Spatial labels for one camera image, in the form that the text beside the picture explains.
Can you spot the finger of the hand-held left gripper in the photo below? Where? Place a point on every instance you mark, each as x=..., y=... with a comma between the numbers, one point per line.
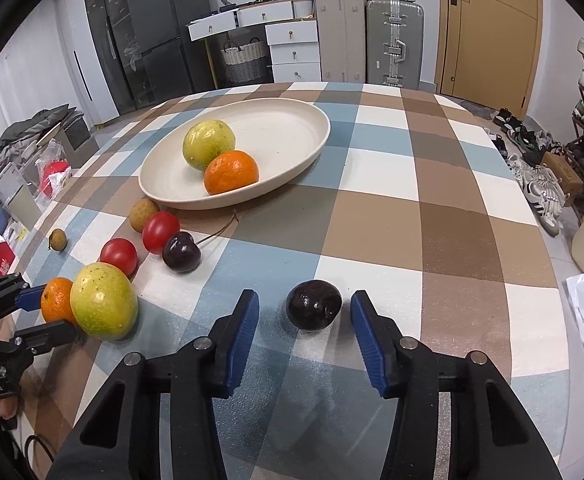
x=2, y=292
x=47, y=335

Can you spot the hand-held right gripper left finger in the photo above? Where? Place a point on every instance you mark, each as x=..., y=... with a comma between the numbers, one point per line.
x=244, y=340

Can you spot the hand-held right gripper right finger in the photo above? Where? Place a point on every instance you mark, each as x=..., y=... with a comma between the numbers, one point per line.
x=366, y=340

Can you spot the orange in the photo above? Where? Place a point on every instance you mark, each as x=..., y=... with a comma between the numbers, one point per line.
x=54, y=305
x=232, y=174

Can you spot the dark purple plum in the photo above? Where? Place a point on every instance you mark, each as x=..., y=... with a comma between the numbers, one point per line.
x=314, y=305

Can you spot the yellow round fruit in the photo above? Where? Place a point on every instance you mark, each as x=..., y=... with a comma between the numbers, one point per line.
x=104, y=301

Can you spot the small brown longan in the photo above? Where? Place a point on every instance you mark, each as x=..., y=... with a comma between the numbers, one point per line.
x=58, y=239

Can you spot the red cherry tomato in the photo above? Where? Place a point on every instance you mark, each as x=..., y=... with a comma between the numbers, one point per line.
x=118, y=256
x=161, y=232

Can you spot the dark cherry with stem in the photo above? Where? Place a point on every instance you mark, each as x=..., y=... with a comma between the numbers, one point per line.
x=182, y=254

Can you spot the large brown longan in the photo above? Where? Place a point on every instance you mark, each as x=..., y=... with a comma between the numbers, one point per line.
x=142, y=214

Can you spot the green-yellow round fruit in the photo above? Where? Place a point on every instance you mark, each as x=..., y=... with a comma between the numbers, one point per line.
x=208, y=142

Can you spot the cream oval plate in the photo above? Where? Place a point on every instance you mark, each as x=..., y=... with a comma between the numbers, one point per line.
x=282, y=130

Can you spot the person's left hand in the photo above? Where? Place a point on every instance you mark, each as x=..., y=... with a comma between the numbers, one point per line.
x=8, y=407

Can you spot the red box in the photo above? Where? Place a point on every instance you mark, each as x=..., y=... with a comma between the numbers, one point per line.
x=2, y=262

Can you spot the clear plastic bag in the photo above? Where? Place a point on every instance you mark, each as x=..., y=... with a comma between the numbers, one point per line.
x=54, y=157

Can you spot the checkered tablecloth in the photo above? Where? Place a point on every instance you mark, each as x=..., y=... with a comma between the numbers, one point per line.
x=446, y=210

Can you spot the grey jacket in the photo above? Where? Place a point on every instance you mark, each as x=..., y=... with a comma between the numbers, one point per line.
x=22, y=130

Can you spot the open cardboard box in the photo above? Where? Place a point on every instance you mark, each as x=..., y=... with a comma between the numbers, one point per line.
x=79, y=137

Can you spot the white curtain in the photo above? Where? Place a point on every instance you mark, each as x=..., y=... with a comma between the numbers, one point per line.
x=37, y=75

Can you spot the white wardrobe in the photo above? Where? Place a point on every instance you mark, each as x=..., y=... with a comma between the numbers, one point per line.
x=79, y=75

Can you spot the pile of shoes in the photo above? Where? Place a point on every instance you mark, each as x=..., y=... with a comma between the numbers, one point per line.
x=531, y=175

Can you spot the grey floor cloth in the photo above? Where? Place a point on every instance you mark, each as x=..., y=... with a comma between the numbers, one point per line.
x=476, y=110

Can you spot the brown cardboard box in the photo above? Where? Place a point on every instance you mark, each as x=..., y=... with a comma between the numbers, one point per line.
x=564, y=172

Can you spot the wooden stick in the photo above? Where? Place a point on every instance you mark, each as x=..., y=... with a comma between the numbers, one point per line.
x=210, y=65

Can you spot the woven laundry basket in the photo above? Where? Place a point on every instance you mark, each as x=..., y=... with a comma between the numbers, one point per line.
x=244, y=62

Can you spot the dark glass cabinet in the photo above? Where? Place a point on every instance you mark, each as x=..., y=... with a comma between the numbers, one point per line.
x=107, y=35

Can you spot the white drawer desk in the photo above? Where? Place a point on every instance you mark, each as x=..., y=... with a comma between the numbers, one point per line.
x=292, y=55

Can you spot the beige suitcase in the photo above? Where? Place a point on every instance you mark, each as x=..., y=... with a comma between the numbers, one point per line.
x=341, y=40

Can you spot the silver suitcase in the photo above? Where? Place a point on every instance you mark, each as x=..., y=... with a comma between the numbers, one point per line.
x=394, y=40

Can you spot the dark grey refrigerator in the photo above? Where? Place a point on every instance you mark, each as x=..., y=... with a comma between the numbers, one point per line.
x=167, y=25

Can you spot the wooden door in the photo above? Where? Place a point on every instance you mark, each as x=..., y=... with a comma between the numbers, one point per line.
x=491, y=35

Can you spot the white ribbed cylinder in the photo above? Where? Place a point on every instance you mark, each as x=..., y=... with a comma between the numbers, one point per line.
x=304, y=7

